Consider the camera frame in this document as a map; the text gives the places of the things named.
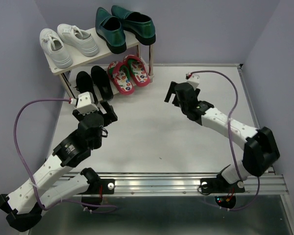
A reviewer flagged aluminium mounting rail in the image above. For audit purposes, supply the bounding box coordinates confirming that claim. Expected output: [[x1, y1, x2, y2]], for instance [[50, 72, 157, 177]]
[[30, 171, 289, 197]]

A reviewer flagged white two-tier shoe shelf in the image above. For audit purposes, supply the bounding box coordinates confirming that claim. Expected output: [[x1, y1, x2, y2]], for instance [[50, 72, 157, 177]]
[[43, 26, 155, 108]]

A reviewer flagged left white sneaker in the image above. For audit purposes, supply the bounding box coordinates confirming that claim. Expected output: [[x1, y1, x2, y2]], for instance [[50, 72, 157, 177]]
[[39, 28, 73, 69]]

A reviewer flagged black lace shoe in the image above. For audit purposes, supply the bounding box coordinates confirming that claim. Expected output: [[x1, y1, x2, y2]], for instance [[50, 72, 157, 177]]
[[75, 71, 98, 104], [91, 66, 114, 101]]

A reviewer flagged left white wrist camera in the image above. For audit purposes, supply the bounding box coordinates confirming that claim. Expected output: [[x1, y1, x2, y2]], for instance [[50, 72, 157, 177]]
[[75, 92, 99, 115]]

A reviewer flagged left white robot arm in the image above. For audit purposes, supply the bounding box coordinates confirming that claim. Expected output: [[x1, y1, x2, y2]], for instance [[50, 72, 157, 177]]
[[0, 101, 118, 232]]

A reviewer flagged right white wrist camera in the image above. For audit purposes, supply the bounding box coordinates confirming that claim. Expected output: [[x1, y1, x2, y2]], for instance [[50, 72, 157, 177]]
[[187, 74, 200, 89]]

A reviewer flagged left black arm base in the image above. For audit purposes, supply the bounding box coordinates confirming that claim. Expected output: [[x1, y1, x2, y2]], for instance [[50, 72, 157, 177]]
[[77, 167, 116, 213]]

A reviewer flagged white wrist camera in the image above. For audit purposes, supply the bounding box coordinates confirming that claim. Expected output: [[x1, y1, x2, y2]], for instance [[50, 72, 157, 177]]
[[75, 92, 99, 115], [187, 74, 200, 89]]

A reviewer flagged right white sneaker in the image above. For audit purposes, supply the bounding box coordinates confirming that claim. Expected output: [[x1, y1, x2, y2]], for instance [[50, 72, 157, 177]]
[[57, 23, 99, 57]]

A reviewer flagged pink patterned sandal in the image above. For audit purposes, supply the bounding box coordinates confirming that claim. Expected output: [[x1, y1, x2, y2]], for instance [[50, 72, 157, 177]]
[[107, 61, 135, 95], [123, 55, 150, 87]]

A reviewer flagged green loafer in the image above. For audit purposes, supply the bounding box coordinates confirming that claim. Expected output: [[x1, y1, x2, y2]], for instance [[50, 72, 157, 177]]
[[95, 7, 127, 54], [111, 5, 156, 46]]

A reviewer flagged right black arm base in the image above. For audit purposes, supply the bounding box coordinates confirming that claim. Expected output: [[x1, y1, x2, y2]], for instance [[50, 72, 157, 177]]
[[197, 165, 245, 210]]

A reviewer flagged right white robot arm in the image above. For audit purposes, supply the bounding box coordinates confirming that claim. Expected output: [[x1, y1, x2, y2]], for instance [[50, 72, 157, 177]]
[[165, 82, 280, 191]]

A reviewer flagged white sneaker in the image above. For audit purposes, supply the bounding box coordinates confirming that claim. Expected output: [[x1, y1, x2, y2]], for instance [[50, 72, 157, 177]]
[[57, 23, 99, 57], [39, 28, 73, 69]]

